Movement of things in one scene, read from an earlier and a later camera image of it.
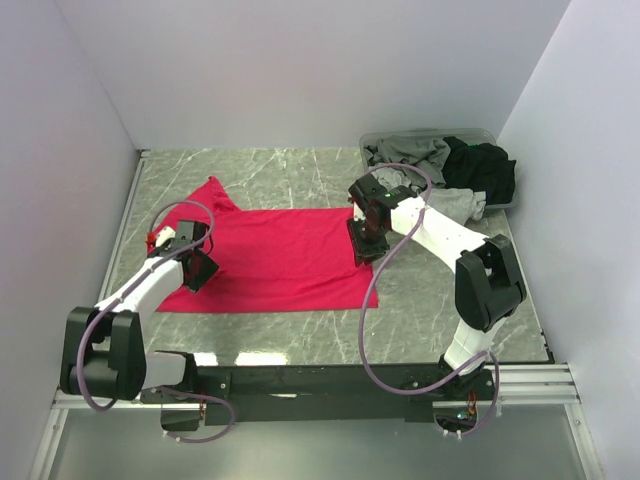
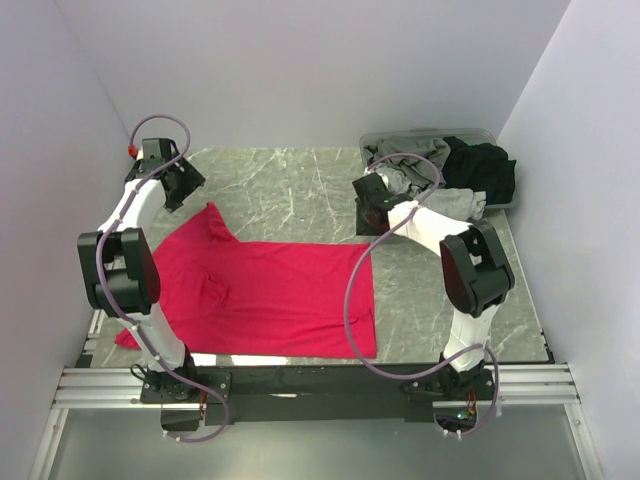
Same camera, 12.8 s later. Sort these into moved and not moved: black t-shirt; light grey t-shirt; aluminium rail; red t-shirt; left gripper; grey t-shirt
Moved: red t-shirt; left gripper
Not moved: black t-shirt; light grey t-shirt; aluminium rail; grey t-shirt
